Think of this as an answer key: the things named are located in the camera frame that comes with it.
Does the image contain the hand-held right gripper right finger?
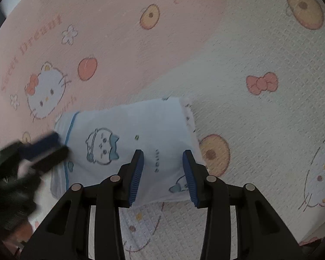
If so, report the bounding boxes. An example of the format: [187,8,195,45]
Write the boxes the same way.
[182,149,305,260]

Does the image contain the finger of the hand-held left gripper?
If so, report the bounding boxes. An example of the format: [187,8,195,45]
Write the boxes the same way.
[30,146,70,173]
[18,131,62,159]

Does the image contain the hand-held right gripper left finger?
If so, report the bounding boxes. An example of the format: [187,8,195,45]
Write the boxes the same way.
[20,149,145,260]

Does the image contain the white cartoon print pants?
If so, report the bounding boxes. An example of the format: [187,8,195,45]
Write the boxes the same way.
[50,97,206,209]

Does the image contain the pink cat print bed sheet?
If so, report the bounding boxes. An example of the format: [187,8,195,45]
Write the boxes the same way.
[0,0,325,260]

